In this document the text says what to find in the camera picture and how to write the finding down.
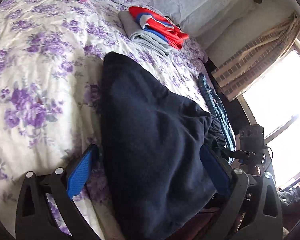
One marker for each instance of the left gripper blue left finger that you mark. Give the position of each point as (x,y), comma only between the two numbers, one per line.
(34,218)

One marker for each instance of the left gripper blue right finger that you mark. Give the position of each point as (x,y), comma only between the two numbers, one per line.
(252,209)

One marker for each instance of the navy blue sweatpants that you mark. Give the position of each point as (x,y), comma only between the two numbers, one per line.
(152,150)

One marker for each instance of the bright bedroom window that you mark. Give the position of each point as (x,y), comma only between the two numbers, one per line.
(273,101)

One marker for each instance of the black jacket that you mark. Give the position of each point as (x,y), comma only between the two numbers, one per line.
(290,200)

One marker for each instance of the blue denim jeans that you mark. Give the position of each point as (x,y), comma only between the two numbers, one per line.
(217,109)

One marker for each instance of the beige checked curtain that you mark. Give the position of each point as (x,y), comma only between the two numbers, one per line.
(237,73)

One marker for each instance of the purple floral bed sheet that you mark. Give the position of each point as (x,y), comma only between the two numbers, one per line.
(51,58)

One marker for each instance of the folded red blue garment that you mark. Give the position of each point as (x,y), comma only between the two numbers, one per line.
(158,25)

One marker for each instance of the folded grey garment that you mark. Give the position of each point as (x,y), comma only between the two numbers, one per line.
(145,38)

